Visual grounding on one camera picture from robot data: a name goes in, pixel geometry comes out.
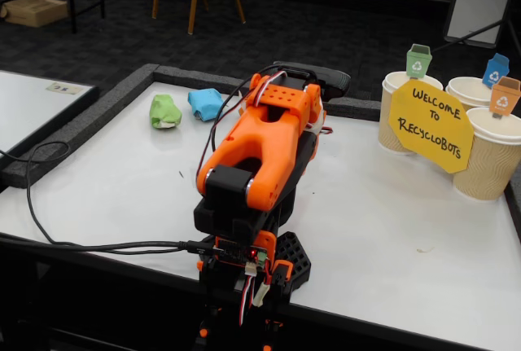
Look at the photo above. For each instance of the blue paper ball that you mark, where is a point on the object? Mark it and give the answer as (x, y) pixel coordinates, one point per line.
(205, 102)

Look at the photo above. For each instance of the green paper ball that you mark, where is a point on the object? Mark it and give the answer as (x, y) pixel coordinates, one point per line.
(165, 111)

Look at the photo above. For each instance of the orange and black robot arm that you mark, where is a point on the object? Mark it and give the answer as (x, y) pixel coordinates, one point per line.
(252, 143)

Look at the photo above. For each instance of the black webcam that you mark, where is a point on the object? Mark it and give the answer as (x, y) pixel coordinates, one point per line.
(329, 80)

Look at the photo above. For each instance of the short black foam strip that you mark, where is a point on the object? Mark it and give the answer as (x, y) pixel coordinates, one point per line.
(358, 108)

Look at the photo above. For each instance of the paper cup with green label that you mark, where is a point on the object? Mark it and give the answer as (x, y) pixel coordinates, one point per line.
(386, 123)

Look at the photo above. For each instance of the green recycling bin label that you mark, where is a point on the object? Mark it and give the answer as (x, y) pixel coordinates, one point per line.
(418, 64)

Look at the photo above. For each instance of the yellow welcome sign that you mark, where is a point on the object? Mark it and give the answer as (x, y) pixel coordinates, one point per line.
(431, 131)

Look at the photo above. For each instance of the black foam border strip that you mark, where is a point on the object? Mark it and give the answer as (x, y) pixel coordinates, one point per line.
(515, 204)
(81, 123)
(191, 76)

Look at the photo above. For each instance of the orange controller board holder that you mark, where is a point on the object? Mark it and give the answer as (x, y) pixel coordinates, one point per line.
(260, 245)

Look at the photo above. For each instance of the thin black rod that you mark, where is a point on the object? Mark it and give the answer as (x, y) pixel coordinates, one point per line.
(447, 44)

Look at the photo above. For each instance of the paper cup with blue label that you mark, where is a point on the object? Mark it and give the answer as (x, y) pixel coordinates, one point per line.
(464, 90)

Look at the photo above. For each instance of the blue recycling bin label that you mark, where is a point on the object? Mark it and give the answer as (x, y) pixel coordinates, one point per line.
(494, 74)

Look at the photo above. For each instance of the paper cup with orange label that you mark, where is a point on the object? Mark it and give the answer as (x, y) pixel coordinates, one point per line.
(492, 163)

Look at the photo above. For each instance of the orange recycling bin label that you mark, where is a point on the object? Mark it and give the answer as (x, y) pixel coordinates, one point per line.
(504, 100)

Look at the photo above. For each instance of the small paper sticker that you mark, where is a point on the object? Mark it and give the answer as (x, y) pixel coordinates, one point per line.
(63, 88)

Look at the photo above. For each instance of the white side table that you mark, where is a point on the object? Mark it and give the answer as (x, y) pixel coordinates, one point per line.
(24, 106)

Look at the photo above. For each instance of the brown cardboard box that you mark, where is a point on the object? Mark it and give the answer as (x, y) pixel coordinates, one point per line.
(36, 11)

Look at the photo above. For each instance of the white panel with black frame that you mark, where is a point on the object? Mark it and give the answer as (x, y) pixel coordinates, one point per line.
(480, 1)

